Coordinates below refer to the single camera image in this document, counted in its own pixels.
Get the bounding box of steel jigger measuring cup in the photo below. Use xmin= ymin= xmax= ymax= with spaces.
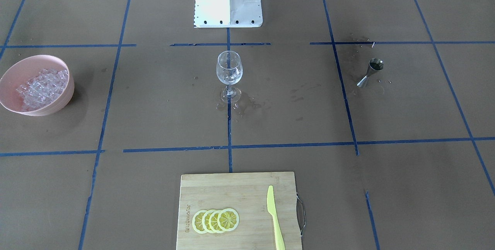
xmin=357 ymin=58 xmax=384 ymax=88

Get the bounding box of clear wine glass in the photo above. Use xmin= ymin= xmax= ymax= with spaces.
xmin=216 ymin=50 xmax=243 ymax=104

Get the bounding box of clear ice cubes pile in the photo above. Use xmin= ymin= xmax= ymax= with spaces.
xmin=16 ymin=68 xmax=69 ymax=112

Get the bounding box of bamboo cutting board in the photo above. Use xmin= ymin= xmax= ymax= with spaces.
xmin=176 ymin=172 xmax=302 ymax=250

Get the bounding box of lemon slice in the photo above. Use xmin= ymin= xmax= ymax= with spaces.
xmin=193 ymin=210 xmax=208 ymax=234
xmin=208 ymin=210 xmax=225 ymax=233
xmin=217 ymin=208 xmax=240 ymax=232
xmin=201 ymin=209 xmax=216 ymax=233

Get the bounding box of yellow plastic knife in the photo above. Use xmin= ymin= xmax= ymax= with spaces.
xmin=266 ymin=185 xmax=286 ymax=250

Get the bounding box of pink bowl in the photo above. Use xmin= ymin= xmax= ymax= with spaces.
xmin=0 ymin=55 xmax=74 ymax=116

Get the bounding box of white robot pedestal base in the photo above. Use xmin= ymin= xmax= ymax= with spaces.
xmin=193 ymin=0 xmax=263 ymax=28

